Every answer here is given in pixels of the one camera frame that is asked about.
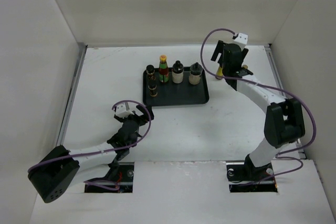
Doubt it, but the black rectangular tray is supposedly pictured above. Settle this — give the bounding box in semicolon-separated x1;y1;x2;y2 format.
142;67;209;107

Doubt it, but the left aluminium table rail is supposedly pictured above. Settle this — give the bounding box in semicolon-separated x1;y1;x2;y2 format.
53;42;88;147

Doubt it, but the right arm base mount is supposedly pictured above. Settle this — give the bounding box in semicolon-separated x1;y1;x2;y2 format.
226;163;278;193

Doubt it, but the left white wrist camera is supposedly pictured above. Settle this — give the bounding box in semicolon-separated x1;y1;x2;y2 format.
114;102;134;118

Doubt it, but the red chili sauce bottle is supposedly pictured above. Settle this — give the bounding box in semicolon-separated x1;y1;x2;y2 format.
159;55;169;83

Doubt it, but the clear grinder jar black lid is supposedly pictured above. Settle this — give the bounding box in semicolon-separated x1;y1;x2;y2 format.
189;62;203;85

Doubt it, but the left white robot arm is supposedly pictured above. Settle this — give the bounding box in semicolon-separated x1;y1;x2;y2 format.
28;100;154;203

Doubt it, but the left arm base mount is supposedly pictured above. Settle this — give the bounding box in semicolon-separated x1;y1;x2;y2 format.
84;162;134;194

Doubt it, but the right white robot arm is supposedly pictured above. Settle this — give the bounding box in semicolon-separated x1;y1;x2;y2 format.
211;40;305;182

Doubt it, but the right aluminium table rail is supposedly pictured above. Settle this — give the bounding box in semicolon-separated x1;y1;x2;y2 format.
264;43;307;159

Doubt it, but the black-capped spice jar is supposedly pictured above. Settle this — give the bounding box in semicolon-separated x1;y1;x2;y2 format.
148;80;158;97
146;65;155;81

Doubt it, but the white shaker black cap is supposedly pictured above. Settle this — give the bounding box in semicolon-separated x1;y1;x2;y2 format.
172;60;184;84

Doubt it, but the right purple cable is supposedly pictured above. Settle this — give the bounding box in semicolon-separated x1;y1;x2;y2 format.
200;27;317;185

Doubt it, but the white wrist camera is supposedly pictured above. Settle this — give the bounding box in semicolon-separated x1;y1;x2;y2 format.
114;102;134;118
233;33;248;50

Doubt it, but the aluminium table rail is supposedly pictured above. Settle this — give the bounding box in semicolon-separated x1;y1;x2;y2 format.
264;43;307;159
53;42;88;147

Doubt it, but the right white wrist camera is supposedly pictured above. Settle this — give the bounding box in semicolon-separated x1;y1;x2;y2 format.
233;33;248;50

